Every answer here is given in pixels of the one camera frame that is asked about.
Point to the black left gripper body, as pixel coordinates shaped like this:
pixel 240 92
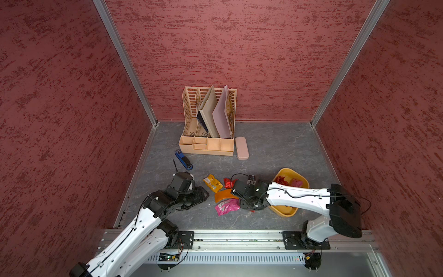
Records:
pixel 188 199

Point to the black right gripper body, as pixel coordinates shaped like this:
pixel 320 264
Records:
pixel 247 205

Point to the yellow tea bag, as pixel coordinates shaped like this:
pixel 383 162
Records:
pixel 214 184

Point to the orange tea bag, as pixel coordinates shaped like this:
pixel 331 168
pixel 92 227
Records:
pixel 225 194

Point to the magenta tea bag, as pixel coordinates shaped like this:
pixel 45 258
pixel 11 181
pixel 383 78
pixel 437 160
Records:
pixel 296 183
pixel 227 206

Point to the red tea bag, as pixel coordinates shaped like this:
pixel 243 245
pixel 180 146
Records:
pixel 281 180
pixel 229 183

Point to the red tea bag top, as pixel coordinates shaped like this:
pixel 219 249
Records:
pixel 281 180

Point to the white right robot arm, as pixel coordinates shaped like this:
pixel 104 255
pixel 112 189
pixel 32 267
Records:
pixel 340 212

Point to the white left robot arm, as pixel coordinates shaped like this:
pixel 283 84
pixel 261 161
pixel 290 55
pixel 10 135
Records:
pixel 149 232

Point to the blue stapler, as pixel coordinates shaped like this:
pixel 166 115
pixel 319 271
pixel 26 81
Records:
pixel 183 160

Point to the pink eraser case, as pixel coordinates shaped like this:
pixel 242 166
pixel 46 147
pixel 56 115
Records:
pixel 241 148

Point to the beige plastic file organizer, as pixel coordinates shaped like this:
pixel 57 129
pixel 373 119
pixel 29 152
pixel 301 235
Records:
pixel 194 139

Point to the pink folder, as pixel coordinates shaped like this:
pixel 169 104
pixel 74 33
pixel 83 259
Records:
pixel 220 115

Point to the dark blue notebook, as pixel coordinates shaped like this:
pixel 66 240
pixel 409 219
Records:
pixel 201 121

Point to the beige folder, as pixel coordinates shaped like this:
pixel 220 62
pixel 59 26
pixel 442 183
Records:
pixel 206 108

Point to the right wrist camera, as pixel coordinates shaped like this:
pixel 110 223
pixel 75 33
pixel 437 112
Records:
pixel 245 189

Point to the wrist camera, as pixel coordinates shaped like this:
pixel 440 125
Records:
pixel 181 183
pixel 245 189

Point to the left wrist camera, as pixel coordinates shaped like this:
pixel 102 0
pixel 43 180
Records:
pixel 181 183

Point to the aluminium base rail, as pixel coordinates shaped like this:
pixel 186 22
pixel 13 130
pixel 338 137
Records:
pixel 262 247

